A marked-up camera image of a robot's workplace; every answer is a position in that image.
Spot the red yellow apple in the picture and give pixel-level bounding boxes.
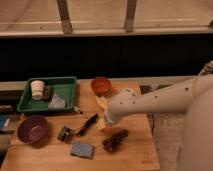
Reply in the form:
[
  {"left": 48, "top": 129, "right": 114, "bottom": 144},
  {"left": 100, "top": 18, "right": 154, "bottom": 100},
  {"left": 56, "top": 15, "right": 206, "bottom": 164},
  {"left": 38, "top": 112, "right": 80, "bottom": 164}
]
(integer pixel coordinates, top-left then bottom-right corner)
[{"left": 102, "top": 126, "right": 113, "bottom": 132}]

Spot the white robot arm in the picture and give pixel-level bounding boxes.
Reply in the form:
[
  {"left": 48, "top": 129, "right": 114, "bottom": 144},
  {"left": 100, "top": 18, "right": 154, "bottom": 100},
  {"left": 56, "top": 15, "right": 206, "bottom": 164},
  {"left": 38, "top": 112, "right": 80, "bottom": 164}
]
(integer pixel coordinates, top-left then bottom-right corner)
[{"left": 104, "top": 60, "right": 213, "bottom": 171}]

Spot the red bowl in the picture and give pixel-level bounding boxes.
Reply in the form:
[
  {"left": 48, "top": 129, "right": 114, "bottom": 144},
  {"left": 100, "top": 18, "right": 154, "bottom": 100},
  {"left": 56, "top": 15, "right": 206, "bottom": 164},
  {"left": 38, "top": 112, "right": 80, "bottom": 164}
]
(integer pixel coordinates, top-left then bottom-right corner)
[{"left": 91, "top": 77, "right": 111, "bottom": 95}]

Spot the purple bowl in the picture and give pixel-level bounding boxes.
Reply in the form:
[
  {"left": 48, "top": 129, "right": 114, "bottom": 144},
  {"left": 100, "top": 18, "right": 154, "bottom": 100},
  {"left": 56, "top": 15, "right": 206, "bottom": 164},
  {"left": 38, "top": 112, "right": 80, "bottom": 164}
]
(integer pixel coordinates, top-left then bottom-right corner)
[{"left": 17, "top": 115, "right": 48, "bottom": 144}]

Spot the yellow banana piece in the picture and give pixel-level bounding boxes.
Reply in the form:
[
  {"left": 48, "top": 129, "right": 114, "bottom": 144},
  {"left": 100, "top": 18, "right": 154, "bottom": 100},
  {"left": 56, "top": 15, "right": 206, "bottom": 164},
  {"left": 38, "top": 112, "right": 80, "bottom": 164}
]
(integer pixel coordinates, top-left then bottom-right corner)
[{"left": 96, "top": 97, "right": 108, "bottom": 110}]

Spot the yellow cheese wedge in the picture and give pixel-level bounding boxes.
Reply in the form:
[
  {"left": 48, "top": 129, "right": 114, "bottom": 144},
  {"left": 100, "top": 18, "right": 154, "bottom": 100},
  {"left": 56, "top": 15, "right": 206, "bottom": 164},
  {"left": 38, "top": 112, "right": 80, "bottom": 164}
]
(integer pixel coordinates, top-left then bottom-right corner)
[{"left": 97, "top": 119, "right": 106, "bottom": 130}]

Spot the green plastic tray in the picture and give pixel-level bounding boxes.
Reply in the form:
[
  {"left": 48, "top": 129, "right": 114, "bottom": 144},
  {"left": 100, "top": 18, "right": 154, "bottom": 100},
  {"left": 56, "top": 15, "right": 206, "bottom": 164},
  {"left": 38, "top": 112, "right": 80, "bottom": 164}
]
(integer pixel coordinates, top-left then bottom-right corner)
[{"left": 17, "top": 76, "right": 77, "bottom": 114}]

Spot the clear plastic bag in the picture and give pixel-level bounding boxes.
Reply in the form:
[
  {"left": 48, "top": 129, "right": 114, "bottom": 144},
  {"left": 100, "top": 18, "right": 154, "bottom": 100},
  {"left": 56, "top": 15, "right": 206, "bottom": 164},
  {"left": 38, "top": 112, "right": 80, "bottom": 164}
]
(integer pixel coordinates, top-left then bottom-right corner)
[{"left": 48, "top": 94, "right": 66, "bottom": 108}]

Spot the dark block in tray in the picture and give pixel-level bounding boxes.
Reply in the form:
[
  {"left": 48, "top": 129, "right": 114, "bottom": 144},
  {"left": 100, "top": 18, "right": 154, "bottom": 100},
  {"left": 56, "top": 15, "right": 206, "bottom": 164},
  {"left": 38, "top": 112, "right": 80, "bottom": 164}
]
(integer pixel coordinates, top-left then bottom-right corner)
[{"left": 43, "top": 85, "right": 53, "bottom": 101}]

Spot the dark grape bunch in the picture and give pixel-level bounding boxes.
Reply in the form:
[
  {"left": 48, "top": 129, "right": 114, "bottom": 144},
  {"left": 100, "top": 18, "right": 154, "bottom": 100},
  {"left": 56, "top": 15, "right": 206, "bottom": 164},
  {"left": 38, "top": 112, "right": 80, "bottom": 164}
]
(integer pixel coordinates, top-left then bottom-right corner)
[{"left": 102, "top": 129, "right": 129, "bottom": 153}]

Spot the black dish brush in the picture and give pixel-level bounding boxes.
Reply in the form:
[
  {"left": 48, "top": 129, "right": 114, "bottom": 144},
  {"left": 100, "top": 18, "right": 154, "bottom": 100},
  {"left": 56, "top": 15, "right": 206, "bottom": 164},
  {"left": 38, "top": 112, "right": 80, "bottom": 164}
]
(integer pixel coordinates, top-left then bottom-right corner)
[{"left": 57, "top": 114, "right": 98, "bottom": 142}]

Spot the blue sponge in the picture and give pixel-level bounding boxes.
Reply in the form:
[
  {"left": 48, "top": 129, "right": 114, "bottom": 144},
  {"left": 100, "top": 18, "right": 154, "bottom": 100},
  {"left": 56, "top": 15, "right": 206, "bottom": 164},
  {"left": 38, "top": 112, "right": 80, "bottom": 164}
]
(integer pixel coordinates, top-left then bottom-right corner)
[{"left": 71, "top": 142, "right": 94, "bottom": 159}]

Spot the white paper cup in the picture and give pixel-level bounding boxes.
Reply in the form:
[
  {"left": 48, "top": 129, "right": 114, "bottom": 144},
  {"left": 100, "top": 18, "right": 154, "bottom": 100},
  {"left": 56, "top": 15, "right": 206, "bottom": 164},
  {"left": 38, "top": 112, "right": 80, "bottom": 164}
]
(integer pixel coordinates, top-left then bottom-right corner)
[{"left": 30, "top": 80, "right": 45, "bottom": 100}]

